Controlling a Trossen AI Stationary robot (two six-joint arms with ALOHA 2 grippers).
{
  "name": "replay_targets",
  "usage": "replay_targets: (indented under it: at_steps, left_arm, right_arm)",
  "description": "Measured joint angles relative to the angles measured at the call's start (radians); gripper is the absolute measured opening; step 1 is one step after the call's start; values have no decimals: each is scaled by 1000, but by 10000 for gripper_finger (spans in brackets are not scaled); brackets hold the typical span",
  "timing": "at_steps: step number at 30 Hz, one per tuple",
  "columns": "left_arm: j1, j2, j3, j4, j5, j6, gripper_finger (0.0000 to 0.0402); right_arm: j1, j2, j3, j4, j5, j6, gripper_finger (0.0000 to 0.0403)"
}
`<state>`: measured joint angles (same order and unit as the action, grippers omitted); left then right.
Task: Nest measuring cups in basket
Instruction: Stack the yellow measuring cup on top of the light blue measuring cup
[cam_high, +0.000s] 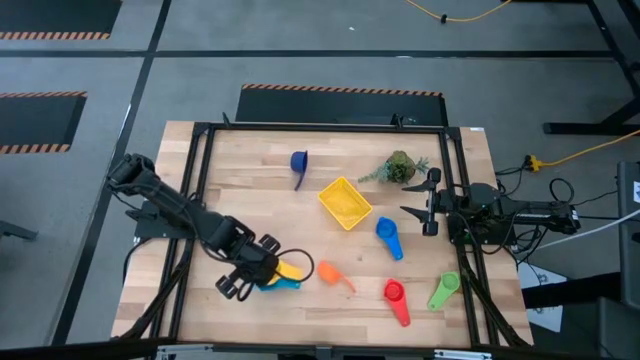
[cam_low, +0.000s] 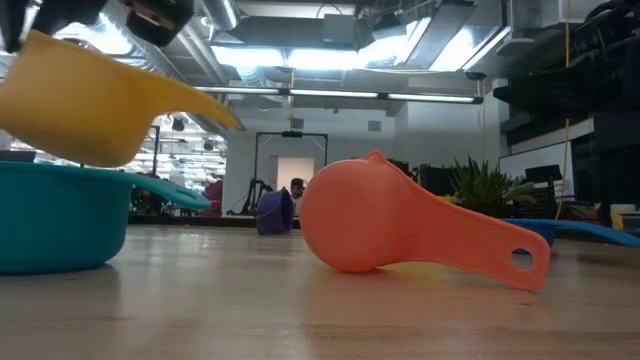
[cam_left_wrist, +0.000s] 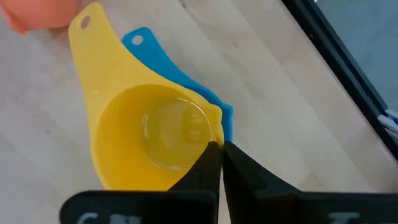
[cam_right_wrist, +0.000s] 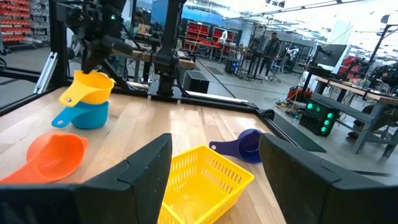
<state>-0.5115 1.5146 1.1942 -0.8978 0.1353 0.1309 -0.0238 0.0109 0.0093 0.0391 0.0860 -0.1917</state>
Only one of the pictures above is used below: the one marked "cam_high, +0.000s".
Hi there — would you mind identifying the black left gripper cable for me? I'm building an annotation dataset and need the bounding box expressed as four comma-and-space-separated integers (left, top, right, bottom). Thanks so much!
234, 248, 316, 302

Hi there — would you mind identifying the green plastic measuring cup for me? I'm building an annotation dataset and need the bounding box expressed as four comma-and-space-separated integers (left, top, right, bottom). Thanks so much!
426, 270, 462, 313

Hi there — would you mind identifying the white cable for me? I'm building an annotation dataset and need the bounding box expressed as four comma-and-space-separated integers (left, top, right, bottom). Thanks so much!
535, 207, 640, 252

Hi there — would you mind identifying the black desk leg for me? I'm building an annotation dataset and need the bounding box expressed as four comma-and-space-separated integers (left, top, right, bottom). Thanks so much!
542, 0, 640, 137

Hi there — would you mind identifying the grey cabinet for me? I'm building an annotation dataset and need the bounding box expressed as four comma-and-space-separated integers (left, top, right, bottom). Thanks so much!
616, 159, 640, 310

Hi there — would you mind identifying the teal plastic measuring cup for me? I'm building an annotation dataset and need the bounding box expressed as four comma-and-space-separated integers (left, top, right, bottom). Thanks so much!
257, 277, 303, 293

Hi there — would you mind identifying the white paper sheet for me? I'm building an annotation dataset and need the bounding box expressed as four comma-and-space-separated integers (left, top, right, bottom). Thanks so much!
516, 260, 565, 334

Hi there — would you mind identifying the yellow plastic basket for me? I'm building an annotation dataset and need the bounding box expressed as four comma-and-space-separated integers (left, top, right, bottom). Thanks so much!
317, 175, 375, 232

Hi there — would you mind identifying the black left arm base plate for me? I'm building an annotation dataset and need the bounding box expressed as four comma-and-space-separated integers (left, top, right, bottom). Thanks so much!
124, 199, 202, 241

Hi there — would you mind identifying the light blue plastic measuring cup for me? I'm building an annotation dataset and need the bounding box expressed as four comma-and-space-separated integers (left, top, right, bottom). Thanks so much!
375, 216, 405, 262

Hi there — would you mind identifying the orange plastic measuring cup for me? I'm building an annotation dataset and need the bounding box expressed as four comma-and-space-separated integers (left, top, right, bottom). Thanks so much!
316, 260, 358, 295

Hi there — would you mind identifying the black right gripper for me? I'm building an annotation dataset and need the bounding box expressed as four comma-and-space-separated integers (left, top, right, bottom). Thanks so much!
399, 167, 451, 237

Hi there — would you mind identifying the red plastic measuring cup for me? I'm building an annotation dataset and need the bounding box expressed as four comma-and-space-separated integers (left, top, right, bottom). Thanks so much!
382, 278, 412, 329

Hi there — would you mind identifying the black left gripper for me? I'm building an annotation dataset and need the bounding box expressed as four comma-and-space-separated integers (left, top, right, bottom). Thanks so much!
215, 222, 281, 300

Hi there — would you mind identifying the black aluminium table frame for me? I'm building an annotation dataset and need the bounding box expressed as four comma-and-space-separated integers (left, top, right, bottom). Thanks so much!
118, 112, 532, 351

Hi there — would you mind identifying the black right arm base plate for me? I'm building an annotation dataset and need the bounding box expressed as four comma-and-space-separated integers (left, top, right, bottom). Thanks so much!
446, 213, 520, 247

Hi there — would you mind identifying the small artificial green plant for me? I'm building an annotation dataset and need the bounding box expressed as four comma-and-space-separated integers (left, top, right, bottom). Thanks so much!
357, 149, 432, 186

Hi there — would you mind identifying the black striped-edge floor mat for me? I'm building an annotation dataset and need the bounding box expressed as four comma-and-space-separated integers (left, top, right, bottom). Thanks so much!
0, 90, 89, 156
0, 0, 124, 41
234, 83, 450, 128

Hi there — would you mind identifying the navy blue plastic measuring cup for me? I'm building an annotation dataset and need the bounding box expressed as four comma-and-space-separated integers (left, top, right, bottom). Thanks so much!
289, 150, 310, 192

